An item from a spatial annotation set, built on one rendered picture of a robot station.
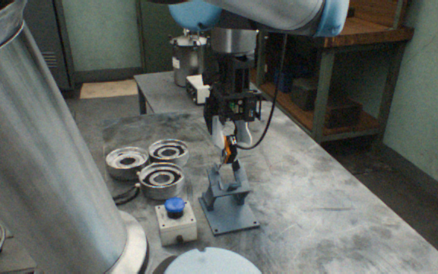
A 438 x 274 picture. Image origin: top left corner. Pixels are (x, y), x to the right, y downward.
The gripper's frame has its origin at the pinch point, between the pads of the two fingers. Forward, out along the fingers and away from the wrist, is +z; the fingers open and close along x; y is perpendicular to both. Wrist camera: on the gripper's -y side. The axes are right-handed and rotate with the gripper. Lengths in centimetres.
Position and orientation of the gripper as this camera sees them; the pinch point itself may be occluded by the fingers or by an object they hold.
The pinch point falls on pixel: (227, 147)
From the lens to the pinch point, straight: 76.2
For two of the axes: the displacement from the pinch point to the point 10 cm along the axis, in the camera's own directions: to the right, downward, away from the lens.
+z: 0.0, 8.9, 4.6
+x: 9.6, -1.4, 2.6
